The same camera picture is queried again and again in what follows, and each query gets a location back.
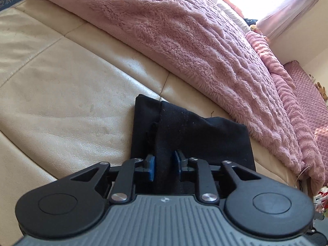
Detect pink quilted cushion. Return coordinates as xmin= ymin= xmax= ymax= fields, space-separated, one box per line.
xmin=283 ymin=60 xmax=328 ymax=188

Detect tan plush toy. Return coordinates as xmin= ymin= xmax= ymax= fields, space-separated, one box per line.
xmin=315 ymin=82 xmax=328 ymax=101

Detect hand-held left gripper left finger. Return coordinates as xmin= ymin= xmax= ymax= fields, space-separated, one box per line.
xmin=69 ymin=154 xmax=156 ymax=203

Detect beige leather bed bench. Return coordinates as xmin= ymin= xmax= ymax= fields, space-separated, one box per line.
xmin=0 ymin=0 xmax=308 ymax=239

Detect pink ribbed blanket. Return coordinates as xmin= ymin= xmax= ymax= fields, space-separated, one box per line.
xmin=245 ymin=31 xmax=326 ymax=185

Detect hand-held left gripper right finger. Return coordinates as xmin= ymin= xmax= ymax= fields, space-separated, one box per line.
xmin=174 ymin=150 xmax=260 ymax=203

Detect black pants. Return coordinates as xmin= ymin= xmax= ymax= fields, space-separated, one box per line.
xmin=130 ymin=94 xmax=257 ymax=196

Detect pink curtain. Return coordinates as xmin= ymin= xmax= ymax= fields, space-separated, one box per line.
xmin=256 ymin=0 xmax=323 ymax=40

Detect pink fluffy blanket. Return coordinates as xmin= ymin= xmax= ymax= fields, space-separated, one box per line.
xmin=27 ymin=0 xmax=312 ymax=178

